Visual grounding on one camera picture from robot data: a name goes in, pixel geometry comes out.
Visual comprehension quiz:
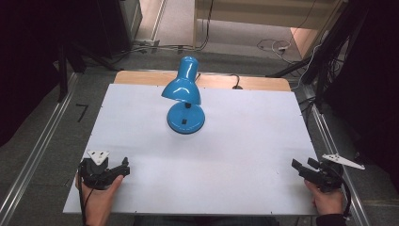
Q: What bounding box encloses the light wooden furniture frame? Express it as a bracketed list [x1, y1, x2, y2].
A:
[192, 0, 347, 59]

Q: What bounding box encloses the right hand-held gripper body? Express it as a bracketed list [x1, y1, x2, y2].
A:
[312, 153, 367, 193]

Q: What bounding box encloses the black lamp cable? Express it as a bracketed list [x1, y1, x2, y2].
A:
[194, 73, 245, 90]

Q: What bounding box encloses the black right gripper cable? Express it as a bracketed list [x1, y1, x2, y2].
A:
[332, 171, 353, 220]

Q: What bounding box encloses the person's left hand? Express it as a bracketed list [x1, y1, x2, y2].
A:
[75, 173, 125, 218]

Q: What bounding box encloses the black tripod stand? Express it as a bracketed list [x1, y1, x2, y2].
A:
[265, 0, 371, 109]

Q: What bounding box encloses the blue desk lamp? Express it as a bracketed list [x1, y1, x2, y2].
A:
[161, 56, 207, 136]

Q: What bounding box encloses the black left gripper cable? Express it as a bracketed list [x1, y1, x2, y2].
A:
[77, 169, 95, 226]

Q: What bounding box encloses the person's right hand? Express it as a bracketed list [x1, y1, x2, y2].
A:
[303, 180, 345, 217]

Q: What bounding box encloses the black floor cable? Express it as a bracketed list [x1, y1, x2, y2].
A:
[107, 0, 215, 65]

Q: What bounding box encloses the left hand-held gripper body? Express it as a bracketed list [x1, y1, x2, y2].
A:
[78, 150, 124, 191]

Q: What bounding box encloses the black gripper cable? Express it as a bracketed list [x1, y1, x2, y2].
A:
[332, 171, 353, 220]
[77, 169, 95, 226]

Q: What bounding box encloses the wooden table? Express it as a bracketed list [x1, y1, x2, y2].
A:
[113, 70, 293, 93]

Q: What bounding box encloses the white floor cable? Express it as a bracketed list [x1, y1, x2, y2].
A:
[256, 38, 295, 57]

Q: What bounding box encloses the aluminium floor rail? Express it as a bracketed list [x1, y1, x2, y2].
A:
[0, 73, 80, 226]
[303, 85, 372, 226]

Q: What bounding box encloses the dark cabinet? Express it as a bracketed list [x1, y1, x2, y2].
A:
[93, 0, 144, 59]

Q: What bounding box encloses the white board sheet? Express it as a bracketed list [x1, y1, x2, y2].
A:
[62, 83, 320, 217]

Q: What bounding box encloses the grey power strip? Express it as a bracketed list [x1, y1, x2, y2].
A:
[133, 38, 161, 49]

